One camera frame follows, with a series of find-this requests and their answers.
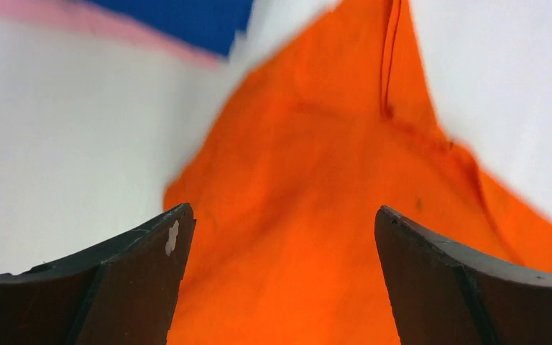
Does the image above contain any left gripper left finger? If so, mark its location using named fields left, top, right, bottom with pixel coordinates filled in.
left=0, top=203, right=196, bottom=344

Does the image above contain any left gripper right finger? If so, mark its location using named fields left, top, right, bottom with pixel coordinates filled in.
left=374, top=206, right=552, bottom=344

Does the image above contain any orange t shirt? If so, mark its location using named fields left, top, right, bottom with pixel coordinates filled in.
left=164, top=1, right=552, bottom=344

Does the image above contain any folded blue t shirt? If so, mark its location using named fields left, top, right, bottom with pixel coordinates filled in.
left=92, top=0, right=254, bottom=57

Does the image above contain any folded pink t shirt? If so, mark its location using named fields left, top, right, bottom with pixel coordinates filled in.
left=0, top=1, right=219, bottom=67

